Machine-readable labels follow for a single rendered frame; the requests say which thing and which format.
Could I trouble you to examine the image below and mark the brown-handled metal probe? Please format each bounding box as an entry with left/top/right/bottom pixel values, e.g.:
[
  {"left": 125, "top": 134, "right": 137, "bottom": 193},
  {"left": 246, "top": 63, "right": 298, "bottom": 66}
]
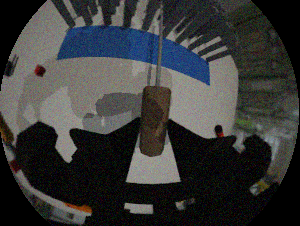
[{"left": 139, "top": 12, "right": 171, "bottom": 157}]

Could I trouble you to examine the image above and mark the orange rectangular bar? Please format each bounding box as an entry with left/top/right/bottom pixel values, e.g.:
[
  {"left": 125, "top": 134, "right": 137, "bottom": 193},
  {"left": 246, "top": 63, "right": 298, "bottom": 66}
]
[{"left": 0, "top": 112, "right": 15, "bottom": 145}]

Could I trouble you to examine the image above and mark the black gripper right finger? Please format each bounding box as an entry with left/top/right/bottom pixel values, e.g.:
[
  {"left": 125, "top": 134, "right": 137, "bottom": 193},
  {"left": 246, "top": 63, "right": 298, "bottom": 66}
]
[{"left": 167, "top": 118, "right": 236, "bottom": 181}]

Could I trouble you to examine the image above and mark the red-handled screwdriver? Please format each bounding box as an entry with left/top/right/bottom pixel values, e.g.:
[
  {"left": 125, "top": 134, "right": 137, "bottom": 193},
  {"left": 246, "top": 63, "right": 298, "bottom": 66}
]
[{"left": 214, "top": 125, "right": 224, "bottom": 138}]

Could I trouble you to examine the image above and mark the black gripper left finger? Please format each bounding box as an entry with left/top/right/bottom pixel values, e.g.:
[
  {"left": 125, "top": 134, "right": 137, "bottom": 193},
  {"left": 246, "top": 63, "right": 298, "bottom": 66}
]
[{"left": 69, "top": 117, "right": 141, "bottom": 182}]

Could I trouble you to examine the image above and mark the blue flat strip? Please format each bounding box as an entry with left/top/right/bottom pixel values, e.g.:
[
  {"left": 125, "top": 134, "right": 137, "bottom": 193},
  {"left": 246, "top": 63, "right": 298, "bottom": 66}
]
[{"left": 56, "top": 25, "right": 210, "bottom": 85}]

